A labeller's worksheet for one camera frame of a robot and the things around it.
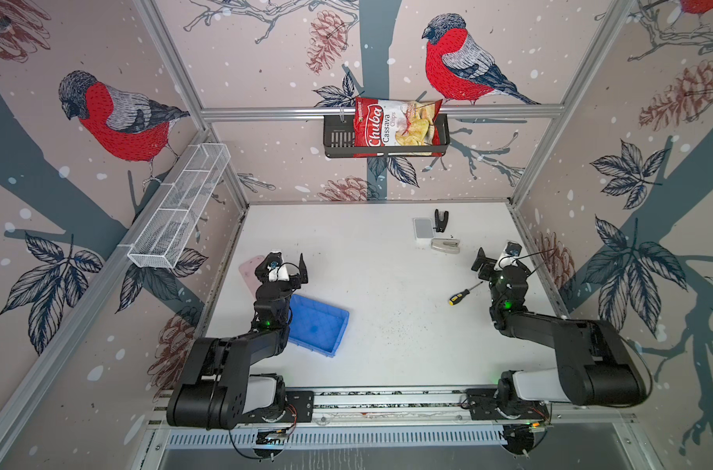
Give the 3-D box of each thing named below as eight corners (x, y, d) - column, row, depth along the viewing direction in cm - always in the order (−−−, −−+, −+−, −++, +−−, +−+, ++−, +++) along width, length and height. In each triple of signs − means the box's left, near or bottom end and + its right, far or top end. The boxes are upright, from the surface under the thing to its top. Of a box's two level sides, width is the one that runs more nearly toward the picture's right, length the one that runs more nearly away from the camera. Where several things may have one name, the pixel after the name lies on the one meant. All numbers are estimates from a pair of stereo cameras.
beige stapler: (432, 254, 107) (433, 250, 105) (430, 241, 110) (431, 238, 109) (460, 254, 107) (462, 250, 105) (457, 241, 110) (458, 238, 109)
